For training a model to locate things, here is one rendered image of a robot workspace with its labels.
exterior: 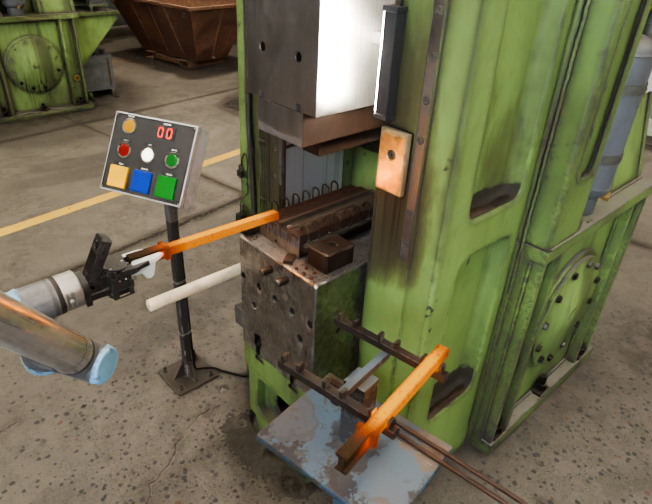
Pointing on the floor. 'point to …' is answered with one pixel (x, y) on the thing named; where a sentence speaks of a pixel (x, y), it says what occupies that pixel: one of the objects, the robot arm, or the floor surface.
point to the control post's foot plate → (181, 383)
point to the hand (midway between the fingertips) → (156, 251)
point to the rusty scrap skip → (182, 29)
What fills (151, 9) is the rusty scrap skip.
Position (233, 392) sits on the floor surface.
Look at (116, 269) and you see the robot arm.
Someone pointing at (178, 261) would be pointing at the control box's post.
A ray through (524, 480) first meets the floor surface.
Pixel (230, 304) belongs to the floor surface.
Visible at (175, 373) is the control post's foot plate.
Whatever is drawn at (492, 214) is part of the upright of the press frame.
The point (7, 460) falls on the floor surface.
